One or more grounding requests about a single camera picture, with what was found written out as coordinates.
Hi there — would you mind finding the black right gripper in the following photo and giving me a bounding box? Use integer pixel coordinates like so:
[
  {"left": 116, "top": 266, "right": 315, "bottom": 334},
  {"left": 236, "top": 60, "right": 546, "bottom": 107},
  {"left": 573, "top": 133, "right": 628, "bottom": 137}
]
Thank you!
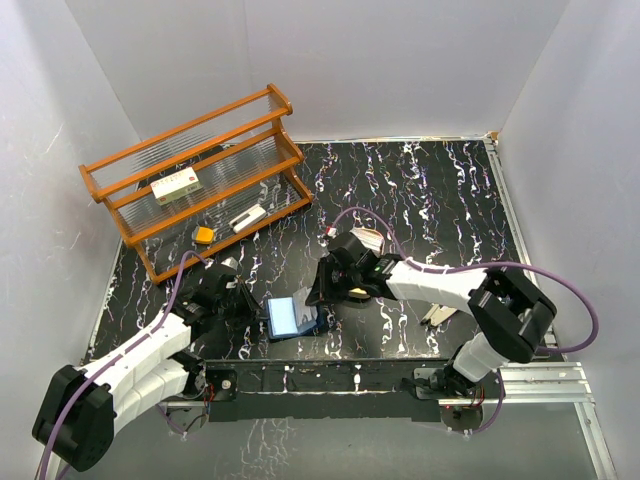
[{"left": 306, "top": 256, "right": 361, "bottom": 306}]

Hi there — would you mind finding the blue leather card holder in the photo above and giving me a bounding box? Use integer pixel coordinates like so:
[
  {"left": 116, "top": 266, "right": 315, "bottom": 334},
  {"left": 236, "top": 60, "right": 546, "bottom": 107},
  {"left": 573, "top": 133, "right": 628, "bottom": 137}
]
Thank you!
[{"left": 266, "top": 288, "right": 324, "bottom": 341}]

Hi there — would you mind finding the stack of credit cards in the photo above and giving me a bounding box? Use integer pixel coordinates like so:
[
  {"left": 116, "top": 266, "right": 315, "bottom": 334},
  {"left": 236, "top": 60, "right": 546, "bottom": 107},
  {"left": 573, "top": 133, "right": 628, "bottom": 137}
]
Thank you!
[{"left": 350, "top": 228, "right": 385, "bottom": 254}]

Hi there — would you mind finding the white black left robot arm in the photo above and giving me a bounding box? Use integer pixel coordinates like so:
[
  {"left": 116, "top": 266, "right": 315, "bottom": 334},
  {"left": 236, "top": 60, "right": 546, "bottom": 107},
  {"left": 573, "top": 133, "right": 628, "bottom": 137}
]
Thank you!
[{"left": 32, "top": 257, "right": 256, "bottom": 479}]

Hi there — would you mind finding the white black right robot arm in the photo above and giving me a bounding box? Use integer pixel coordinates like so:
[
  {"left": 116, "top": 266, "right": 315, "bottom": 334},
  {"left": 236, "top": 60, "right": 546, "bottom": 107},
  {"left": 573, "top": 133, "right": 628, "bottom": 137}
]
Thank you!
[{"left": 306, "top": 232, "right": 557, "bottom": 397}]

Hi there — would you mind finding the beige oval card tray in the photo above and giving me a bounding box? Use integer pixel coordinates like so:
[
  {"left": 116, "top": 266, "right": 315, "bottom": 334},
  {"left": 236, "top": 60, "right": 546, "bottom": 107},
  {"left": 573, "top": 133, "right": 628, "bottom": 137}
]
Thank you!
[{"left": 348, "top": 288, "right": 371, "bottom": 303}]

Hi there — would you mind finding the orange yellow small object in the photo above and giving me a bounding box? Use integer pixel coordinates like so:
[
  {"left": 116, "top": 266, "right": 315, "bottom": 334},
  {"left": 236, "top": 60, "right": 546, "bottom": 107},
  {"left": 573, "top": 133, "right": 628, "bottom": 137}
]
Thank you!
[{"left": 192, "top": 226, "right": 215, "bottom": 245}]

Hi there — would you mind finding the white black small device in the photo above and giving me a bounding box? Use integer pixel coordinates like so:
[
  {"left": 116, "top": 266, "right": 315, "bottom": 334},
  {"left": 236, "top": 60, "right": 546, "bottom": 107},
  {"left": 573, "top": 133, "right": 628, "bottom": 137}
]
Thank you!
[{"left": 229, "top": 204, "right": 267, "bottom": 233}]

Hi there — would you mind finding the orange wooden shelf rack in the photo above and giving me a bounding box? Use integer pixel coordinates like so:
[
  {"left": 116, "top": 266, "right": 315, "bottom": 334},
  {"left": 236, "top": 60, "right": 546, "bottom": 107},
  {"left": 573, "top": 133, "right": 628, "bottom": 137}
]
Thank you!
[{"left": 79, "top": 83, "right": 313, "bottom": 284}]

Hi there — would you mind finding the white red small box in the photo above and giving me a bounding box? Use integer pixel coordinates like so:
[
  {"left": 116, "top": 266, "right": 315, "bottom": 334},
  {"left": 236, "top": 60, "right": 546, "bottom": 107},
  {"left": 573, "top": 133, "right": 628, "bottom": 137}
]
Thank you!
[{"left": 151, "top": 167, "right": 202, "bottom": 205}]

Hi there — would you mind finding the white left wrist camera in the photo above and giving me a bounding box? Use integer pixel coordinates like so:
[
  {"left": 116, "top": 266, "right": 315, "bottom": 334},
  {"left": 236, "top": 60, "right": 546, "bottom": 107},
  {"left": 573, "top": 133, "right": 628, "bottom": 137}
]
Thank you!
[{"left": 221, "top": 257, "right": 239, "bottom": 272}]

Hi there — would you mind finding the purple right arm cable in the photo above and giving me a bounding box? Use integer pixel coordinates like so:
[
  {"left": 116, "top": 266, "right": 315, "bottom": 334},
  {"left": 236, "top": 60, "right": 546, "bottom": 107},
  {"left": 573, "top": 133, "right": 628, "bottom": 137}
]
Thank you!
[{"left": 327, "top": 207, "right": 600, "bottom": 435}]

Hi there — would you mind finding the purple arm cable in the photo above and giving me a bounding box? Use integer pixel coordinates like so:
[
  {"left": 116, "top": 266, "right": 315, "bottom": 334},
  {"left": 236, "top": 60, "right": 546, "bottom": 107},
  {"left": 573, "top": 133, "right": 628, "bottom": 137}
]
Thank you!
[
  {"left": 37, "top": 249, "right": 216, "bottom": 480},
  {"left": 327, "top": 207, "right": 600, "bottom": 435}
]

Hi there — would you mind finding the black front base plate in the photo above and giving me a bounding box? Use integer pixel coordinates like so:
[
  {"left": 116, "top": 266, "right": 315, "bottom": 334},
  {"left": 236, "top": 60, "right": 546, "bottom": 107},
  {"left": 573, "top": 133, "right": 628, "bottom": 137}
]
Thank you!
[{"left": 206, "top": 359, "right": 444, "bottom": 423}]

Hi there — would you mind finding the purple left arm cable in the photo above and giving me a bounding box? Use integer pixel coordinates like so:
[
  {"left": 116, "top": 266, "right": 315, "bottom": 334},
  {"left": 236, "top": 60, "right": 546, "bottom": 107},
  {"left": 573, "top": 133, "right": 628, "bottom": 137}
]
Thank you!
[{"left": 37, "top": 249, "right": 216, "bottom": 480}]

